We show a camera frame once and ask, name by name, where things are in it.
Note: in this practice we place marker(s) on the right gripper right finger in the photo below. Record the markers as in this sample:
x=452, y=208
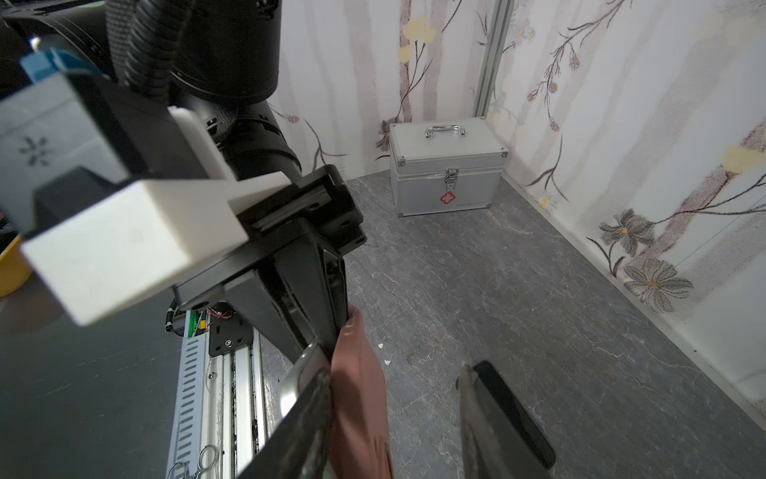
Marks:
x=491, y=447

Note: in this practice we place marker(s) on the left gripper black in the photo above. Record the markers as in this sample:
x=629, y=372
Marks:
x=292, y=288

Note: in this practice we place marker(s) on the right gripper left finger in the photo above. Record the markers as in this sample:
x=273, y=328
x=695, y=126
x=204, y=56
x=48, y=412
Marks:
x=299, y=446

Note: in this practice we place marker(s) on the pink phone case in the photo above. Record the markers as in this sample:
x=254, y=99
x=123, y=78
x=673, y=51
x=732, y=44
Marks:
x=359, y=438

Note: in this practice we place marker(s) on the phone with black screen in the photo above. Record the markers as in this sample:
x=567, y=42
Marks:
x=312, y=361

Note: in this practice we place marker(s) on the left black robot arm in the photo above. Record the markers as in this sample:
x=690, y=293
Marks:
x=219, y=59

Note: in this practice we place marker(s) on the black phone middle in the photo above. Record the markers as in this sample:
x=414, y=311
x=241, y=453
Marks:
x=518, y=415

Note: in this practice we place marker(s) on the silver first aid case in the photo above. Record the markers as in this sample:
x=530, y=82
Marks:
x=445, y=167

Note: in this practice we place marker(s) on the metal scissors forceps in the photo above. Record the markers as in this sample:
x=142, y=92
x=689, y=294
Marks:
x=207, y=464

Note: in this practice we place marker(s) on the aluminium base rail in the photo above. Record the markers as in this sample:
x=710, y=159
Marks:
x=219, y=399

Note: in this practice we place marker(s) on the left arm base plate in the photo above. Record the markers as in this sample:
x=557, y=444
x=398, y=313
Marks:
x=228, y=330

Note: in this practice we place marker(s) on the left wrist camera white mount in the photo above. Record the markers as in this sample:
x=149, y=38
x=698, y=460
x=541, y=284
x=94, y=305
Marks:
x=117, y=197

